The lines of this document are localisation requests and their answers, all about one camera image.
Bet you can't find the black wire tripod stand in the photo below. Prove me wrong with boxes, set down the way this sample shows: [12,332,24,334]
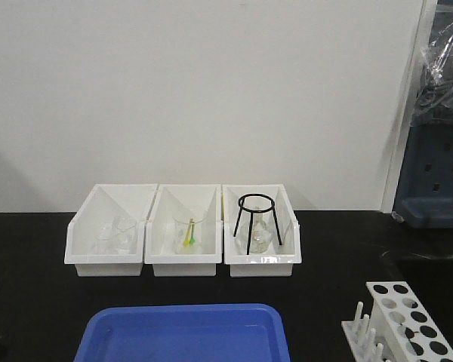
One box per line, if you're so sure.
[233,193,283,256]

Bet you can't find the white storage bin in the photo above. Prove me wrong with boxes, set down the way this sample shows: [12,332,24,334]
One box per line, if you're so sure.
[144,184,223,277]
[63,184,158,277]
[222,184,302,278]

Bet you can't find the middle white storage bin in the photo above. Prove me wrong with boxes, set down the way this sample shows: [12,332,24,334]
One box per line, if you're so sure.
[144,184,223,277]

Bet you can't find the left white storage bin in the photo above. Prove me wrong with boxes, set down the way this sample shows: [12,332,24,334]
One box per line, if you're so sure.
[63,184,158,277]

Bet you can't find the right white storage bin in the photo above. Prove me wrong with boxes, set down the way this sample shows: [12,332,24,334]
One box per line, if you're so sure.
[222,184,302,278]

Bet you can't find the blue plastic tray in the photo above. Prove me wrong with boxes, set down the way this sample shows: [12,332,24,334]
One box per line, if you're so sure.
[74,303,291,361]

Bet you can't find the plastic bag of pegs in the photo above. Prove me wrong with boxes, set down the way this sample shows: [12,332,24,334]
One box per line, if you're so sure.
[411,5,453,127]

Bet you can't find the black sink basin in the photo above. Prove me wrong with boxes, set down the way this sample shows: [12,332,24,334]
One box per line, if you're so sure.
[381,252,453,348]

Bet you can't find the grey-blue pegboard drying rack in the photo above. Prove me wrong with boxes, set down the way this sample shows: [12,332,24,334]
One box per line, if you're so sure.
[393,1,453,229]

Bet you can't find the small glass beakers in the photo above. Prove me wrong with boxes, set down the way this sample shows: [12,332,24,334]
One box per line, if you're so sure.
[91,216,137,255]

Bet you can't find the round glass flask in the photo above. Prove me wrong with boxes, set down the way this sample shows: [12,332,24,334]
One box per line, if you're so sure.
[240,206,273,255]

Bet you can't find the white test tube rack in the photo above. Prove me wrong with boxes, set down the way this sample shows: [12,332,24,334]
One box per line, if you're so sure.
[341,281,453,361]

